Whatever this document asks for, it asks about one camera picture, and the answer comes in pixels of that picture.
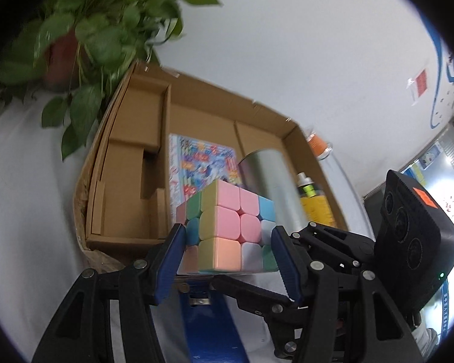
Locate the yellow-label chrysanthemum jar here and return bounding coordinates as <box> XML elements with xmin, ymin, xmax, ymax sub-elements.
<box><xmin>297</xmin><ymin>172</ymin><xmax>337</xmax><ymax>228</ymax></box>

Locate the silver metal canister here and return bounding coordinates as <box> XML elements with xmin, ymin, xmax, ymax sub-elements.
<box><xmin>239</xmin><ymin>148</ymin><xmax>308</xmax><ymax>234</ymax></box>

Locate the pastel rubik's cube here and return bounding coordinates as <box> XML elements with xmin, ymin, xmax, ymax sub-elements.
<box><xmin>172</xmin><ymin>179</ymin><xmax>278</xmax><ymax>275</ymax></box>

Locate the colourful board game box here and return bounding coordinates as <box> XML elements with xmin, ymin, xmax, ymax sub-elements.
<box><xmin>169</xmin><ymin>134</ymin><xmax>243</xmax><ymax>221</ymax></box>

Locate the orange clear plastic cup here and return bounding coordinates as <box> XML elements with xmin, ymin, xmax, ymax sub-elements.
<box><xmin>307</xmin><ymin>131</ymin><xmax>333</xmax><ymax>160</ymax></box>

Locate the cardboard box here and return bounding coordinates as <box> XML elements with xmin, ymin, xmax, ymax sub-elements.
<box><xmin>73</xmin><ymin>61</ymin><xmax>328</xmax><ymax>273</ymax></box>

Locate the green potted plant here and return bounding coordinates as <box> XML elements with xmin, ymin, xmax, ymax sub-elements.
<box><xmin>0</xmin><ymin>0</ymin><xmax>220</xmax><ymax>158</ymax></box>

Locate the black tracking camera box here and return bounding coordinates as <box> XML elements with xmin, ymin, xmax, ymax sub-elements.
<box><xmin>374</xmin><ymin>170</ymin><xmax>454</xmax><ymax>316</ymax></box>

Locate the red wall sign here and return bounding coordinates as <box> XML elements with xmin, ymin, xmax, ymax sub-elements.
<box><xmin>406</xmin><ymin>68</ymin><xmax>428</xmax><ymax>106</ymax></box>

